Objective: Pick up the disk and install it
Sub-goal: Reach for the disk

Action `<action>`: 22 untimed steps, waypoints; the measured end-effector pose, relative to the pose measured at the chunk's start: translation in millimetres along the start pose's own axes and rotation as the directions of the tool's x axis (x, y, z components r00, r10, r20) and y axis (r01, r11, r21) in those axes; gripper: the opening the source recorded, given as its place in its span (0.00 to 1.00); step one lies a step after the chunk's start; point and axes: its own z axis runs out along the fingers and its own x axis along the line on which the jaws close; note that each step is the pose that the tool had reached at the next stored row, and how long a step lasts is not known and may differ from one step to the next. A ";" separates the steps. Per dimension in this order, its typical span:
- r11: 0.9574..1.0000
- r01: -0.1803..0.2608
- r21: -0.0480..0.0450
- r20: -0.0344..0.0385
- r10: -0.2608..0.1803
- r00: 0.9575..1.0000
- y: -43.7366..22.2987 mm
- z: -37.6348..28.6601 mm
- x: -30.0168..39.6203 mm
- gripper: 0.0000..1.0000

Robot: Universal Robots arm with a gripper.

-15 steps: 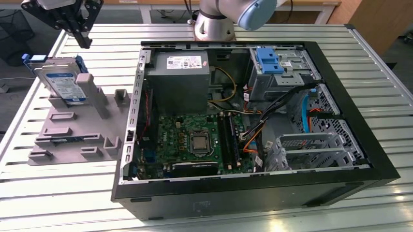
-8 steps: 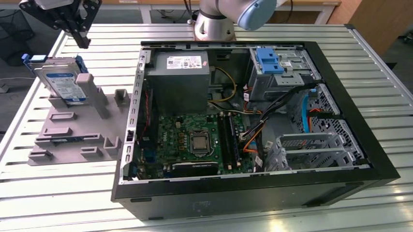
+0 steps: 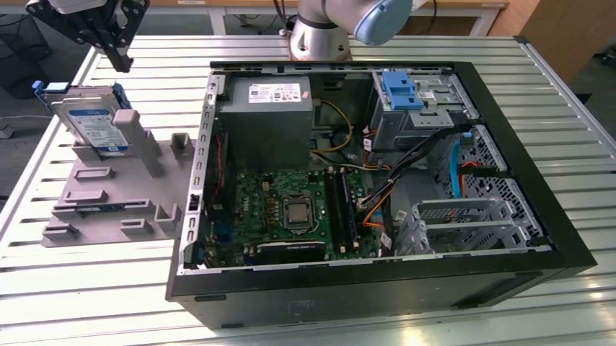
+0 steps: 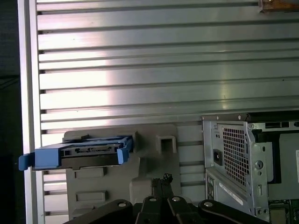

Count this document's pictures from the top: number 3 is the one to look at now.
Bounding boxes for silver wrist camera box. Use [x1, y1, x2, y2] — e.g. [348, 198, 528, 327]
[49, 0, 105, 15]

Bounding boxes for white floor cable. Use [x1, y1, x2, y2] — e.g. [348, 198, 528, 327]
[0, 114, 53, 138]

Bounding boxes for black RAM stick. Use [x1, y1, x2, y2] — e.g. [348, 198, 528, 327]
[324, 167, 348, 256]
[338, 167, 362, 253]

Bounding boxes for black open PC case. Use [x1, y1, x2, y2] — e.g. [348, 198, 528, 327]
[164, 60, 598, 329]

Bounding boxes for red-orange data wire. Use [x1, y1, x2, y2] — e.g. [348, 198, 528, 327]
[459, 161, 482, 181]

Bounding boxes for blue drive cage latch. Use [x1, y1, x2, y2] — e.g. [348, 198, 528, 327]
[382, 71, 425, 111]

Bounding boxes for metal disk bay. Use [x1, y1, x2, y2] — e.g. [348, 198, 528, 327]
[398, 196, 554, 257]

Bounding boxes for hard disk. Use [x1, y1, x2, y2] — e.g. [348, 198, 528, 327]
[30, 81, 133, 158]

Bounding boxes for wooden desk white legs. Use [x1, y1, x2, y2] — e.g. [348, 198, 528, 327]
[167, 0, 510, 37]

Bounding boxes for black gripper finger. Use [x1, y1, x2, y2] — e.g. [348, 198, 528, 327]
[25, 0, 121, 72]
[112, 0, 149, 72]

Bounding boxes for black wire bundle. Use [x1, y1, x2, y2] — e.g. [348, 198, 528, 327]
[383, 124, 477, 185]

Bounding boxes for grey parts rack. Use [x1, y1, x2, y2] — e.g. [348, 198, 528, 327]
[40, 110, 197, 249]

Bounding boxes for silver CPU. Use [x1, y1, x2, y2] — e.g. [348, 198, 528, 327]
[287, 205, 311, 223]

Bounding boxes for green motherboard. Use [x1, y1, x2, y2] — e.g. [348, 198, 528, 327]
[204, 167, 386, 270]

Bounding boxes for metal optical drive cage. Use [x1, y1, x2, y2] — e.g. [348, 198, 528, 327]
[370, 70, 482, 152]

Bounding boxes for yellow power wire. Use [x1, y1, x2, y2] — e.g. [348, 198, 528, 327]
[310, 100, 355, 159]

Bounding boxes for black CPU socket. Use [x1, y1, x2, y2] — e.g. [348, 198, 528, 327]
[280, 193, 322, 237]

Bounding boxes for wooden cabinet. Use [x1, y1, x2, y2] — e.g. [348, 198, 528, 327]
[490, 0, 616, 86]

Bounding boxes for black graphics card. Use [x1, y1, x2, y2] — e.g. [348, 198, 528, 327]
[254, 239, 328, 266]

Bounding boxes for orange data wire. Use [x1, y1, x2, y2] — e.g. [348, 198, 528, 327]
[360, 207, 386, 230]

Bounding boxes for blue data wire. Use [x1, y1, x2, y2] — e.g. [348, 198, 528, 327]
[449, 142, 466, 199]

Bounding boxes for black mesh wastebasket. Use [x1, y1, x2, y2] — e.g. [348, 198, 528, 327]
[0, 14, 52, 99]

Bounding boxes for grey power supply unit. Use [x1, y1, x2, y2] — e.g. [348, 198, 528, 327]
[219, 75, 316, 172]

